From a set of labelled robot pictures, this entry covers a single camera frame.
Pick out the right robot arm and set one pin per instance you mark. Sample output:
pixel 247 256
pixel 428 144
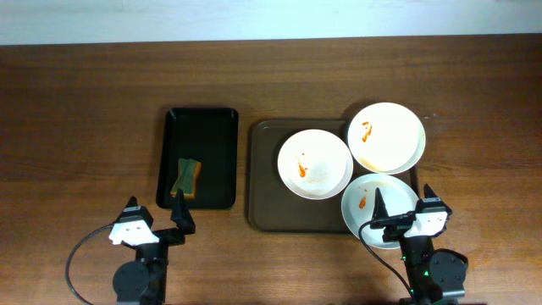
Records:
pixel 434 276

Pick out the white plate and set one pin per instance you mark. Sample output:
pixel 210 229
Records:
pixel 386 138
pixel 315 164
pixel 357 203

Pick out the black rectangular sponge tray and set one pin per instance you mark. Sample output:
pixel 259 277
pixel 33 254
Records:
pixel 209 136

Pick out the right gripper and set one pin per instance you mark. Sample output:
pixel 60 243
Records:
pixel 398 230

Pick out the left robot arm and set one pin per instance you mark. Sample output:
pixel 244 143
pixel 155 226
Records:
pixel 144 279

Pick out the brown serving tray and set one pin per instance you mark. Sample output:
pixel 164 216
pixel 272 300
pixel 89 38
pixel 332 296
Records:
pixel 271 206

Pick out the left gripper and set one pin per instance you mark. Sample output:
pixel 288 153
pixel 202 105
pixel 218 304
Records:
pixel 165 235

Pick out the green and yellow sponge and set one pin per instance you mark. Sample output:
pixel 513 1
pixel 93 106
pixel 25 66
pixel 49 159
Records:
pixel 188 172

